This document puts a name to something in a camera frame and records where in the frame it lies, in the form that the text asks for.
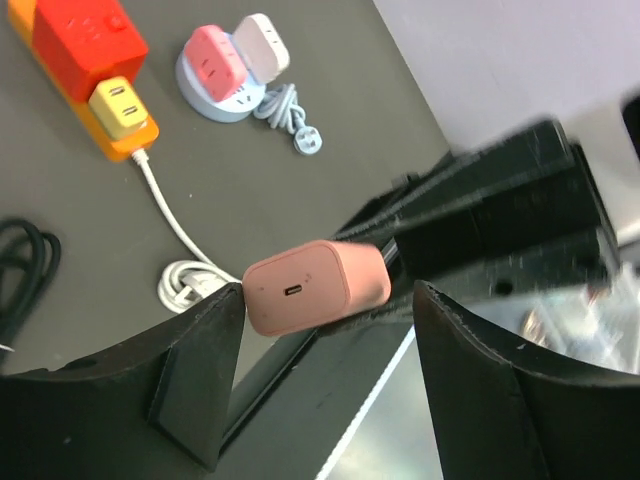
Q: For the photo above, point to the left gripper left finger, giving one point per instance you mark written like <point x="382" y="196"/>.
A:
<point x="151" y="407"/>

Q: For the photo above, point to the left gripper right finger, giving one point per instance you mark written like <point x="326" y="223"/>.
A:
<point x="505" y="408"/>

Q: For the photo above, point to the salmon pink plug adapter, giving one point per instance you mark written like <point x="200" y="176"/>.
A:
<point x="317" y="283"/>

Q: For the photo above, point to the yellow cube charger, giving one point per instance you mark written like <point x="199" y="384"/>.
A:
<point x="118" y="108"/>

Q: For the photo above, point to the blue round power socket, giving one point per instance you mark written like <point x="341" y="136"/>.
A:
<point x="234" y="109"/>

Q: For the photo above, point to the pink square adapter plug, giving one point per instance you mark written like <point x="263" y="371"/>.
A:
<point x="217" y="65"/>

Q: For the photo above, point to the red plug adapter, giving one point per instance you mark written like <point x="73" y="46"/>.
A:
<point x="84" y="42"/>

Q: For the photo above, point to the white usb charger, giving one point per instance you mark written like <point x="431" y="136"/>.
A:
<point x="261" y="47"/>

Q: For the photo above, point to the orange power strip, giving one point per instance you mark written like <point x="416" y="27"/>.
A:
<point x="21" y="18"/>

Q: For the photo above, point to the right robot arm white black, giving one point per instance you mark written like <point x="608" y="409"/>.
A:
<point x="517" y="232"/>

